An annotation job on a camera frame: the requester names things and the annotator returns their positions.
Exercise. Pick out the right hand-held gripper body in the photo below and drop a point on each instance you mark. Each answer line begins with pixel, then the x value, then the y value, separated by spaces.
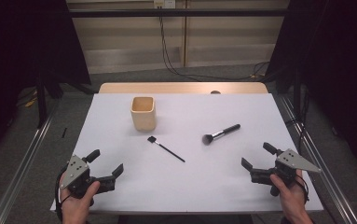
pixel 286 160

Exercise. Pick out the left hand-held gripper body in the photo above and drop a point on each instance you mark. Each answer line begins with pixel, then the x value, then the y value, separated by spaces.
pixel 75 169

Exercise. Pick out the large powder makeup brush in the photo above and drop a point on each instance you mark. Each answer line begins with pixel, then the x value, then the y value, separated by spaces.
pixel 219 133

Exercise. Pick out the thin black makeup brush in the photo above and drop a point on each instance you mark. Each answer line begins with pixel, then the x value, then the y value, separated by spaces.
pixel 167 150

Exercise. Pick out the beige square cup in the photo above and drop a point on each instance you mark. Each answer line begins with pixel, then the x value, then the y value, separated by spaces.
pixel 143 119

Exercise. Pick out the person's left hand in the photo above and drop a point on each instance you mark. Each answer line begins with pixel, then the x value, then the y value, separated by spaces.
pixel 73 207

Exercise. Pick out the person's right hand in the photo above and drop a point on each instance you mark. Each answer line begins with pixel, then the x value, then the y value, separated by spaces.
pixel 292 199

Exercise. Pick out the small black floor object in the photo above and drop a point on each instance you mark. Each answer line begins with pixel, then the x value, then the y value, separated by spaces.
pixel 64 132

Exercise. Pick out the white table mat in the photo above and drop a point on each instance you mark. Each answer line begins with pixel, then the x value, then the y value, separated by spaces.
pixel 182 180

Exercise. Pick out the black metal stand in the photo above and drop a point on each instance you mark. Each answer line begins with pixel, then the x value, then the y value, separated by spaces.
pixel 41 105

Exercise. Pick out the yellow floor item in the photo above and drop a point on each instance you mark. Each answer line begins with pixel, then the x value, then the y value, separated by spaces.
pixel 30 102

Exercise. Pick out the black curtain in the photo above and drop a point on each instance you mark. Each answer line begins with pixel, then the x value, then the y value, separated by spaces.
pixel 17 62
pixel 337 77

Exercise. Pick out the wooden table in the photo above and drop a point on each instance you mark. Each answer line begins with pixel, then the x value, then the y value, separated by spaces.
pixel 173 87

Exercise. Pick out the black horizontal bar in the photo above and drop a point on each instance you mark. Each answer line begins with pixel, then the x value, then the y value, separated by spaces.
pixel 179 12

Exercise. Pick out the aluminium floor rail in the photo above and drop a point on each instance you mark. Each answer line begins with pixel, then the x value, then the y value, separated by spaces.
pixel 319 161
pixel 20 171

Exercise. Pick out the white wall socket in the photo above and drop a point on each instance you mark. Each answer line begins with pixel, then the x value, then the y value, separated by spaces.
pixel 164 3

